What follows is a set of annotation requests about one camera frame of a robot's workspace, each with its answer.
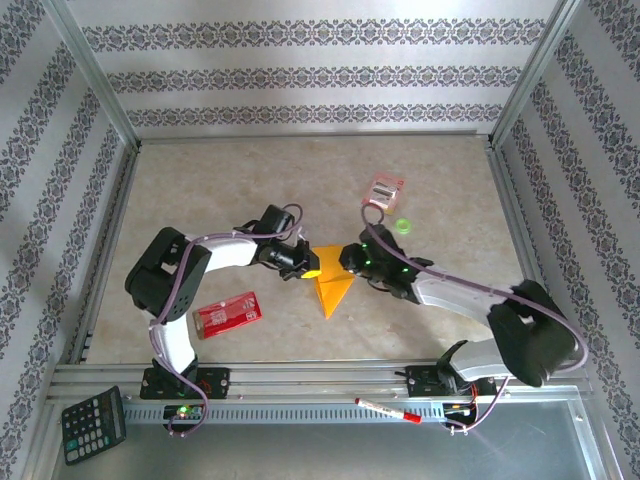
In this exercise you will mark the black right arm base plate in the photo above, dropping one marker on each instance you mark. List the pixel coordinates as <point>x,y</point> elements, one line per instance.
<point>422,382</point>

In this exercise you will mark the circuit board with green light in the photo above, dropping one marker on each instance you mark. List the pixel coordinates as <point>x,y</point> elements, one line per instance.
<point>184,411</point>

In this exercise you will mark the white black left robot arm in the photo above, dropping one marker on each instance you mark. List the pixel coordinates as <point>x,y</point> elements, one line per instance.
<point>165,280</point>

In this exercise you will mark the red white marker pen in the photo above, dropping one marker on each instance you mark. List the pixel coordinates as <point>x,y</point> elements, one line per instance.
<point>387,411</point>

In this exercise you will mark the black calculator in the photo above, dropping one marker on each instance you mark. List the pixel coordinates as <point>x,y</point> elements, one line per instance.
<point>92,425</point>

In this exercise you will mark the aluminium frame post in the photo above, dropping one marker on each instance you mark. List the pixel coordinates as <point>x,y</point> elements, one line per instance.
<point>535,65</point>
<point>95,75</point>

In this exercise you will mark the grey metal panel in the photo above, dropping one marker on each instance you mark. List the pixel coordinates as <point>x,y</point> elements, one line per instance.
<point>325,455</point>

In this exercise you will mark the battery blister pack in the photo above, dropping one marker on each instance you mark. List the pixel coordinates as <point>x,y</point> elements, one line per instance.
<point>384,190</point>

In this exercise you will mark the wide aluminium frame rail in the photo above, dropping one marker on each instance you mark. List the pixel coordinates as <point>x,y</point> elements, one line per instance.
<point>310,377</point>

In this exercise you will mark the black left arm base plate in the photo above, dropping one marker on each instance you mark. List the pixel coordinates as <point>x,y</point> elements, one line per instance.
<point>215,382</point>

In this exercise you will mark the red cardboard box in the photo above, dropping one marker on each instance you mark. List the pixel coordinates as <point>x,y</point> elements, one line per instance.
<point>227,315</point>

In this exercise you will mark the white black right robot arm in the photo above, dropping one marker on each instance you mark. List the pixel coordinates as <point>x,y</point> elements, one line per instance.
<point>530,335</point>

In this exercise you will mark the orange paper sheet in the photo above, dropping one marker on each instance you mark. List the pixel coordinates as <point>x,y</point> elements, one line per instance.
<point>332,295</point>

